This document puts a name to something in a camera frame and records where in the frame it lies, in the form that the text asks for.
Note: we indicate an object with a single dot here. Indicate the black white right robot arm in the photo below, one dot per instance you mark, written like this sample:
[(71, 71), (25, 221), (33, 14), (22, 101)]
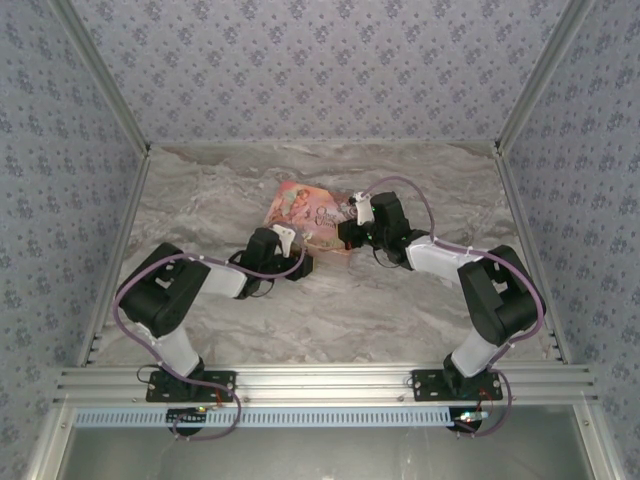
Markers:
[(500, 295)]

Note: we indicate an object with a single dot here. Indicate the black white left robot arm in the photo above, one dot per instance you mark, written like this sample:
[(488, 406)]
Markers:
[(165, 290)]

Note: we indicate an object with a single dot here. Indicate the pink illustrated book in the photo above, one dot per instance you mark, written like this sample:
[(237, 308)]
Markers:
[(300, 207)]

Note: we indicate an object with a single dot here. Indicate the small circuit board with leds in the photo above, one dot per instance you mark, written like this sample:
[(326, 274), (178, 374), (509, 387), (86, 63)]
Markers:
[(187, 416), (470, 419)]

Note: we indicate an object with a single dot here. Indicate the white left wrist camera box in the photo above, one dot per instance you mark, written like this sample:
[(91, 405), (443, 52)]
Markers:
[(286, 239)]

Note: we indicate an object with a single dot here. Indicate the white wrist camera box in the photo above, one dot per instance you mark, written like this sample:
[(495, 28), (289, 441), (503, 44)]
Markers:
[(363, 209), (286, 239)]

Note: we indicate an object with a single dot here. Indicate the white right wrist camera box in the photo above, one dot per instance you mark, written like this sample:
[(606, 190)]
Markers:
[(363, 209)]

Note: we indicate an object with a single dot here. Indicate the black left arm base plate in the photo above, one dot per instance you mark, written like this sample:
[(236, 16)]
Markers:
[(220, 382)]

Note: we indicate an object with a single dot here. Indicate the long aluminium cross rail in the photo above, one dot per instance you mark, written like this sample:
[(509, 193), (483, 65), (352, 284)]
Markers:
[(320, 382)]

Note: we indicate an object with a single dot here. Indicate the aluminium side rail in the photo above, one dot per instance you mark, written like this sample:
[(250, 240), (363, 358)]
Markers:
[(530, 255), (117, 255)]

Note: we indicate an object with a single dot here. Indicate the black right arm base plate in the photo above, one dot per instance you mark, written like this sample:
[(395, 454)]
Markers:
[(427, 385)]

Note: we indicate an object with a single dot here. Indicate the aluminium corner post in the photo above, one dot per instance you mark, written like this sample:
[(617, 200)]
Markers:
[(102, 80), (545, 75)]

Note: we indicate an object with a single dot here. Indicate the aluminium frame leg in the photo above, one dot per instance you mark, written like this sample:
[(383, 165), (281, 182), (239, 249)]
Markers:
[(600, 445), (50, 445)]

